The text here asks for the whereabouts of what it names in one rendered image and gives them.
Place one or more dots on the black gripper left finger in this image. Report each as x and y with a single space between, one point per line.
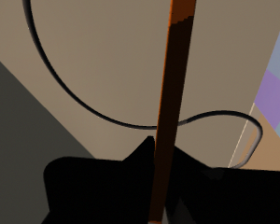
123 184

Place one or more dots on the orange handle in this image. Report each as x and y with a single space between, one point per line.
181 17

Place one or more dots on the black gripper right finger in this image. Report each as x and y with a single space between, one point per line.
198 194

